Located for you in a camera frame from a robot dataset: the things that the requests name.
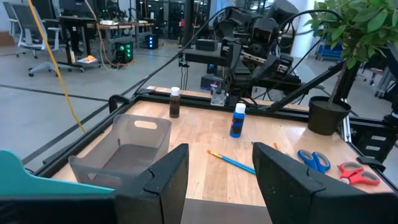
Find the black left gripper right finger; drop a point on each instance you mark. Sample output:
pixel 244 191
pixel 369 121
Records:
pixel 289 193

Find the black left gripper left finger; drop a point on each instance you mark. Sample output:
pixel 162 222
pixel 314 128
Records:
pixel 155 199

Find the blue paint bottle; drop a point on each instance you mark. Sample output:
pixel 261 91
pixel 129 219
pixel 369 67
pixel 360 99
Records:
pixel 237 124

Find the blue pens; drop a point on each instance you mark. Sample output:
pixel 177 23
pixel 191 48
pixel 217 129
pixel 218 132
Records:
pixel 231 161

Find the brown paint bottle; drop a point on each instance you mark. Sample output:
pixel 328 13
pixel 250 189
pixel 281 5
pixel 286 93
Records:
pixel 174 105

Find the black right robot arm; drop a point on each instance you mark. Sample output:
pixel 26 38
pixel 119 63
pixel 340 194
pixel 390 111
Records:
pixel 245 82

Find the grey translucent plastic bin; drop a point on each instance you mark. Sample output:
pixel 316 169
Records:
pixel 124 155

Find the blue crate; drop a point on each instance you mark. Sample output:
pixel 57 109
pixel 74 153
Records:
pixel 329 53

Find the black side table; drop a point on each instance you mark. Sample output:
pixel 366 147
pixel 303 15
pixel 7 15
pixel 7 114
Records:
pixel 202 57

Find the potted green plant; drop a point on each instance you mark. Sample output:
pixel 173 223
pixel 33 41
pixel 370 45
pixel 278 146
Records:
pixel 328 118

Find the black table edge clamp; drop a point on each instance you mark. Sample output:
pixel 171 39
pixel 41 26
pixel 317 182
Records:
pixel 370 161

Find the teal plastic bin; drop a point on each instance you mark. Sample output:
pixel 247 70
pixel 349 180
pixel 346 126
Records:
pixel 37 183

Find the computer tower blue lights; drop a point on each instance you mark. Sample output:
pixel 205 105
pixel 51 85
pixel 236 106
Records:
pixel 152 42

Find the computer tower green lights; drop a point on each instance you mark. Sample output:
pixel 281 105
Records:
pixel 124 53

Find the wooden office desk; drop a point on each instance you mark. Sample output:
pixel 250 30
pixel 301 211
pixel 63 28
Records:
pixel 124 26

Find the grey office chair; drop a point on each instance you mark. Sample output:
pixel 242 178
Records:
pixel 31 28

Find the black diagonal frame strut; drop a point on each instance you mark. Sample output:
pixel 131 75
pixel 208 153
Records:
pixel 304 88

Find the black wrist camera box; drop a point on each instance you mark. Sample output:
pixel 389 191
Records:
pixel 264 32

